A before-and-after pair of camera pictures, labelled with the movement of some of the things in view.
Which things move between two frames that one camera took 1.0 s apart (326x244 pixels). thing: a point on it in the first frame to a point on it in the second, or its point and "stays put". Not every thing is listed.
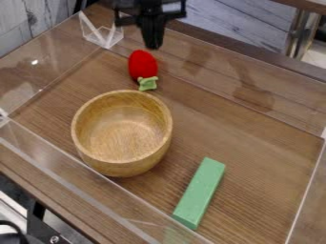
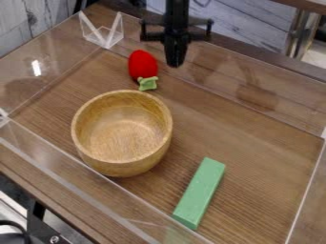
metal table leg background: [302, 32] stays put
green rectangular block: [195, 201] stays put
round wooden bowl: [122, 130] stays put
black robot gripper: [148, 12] to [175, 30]
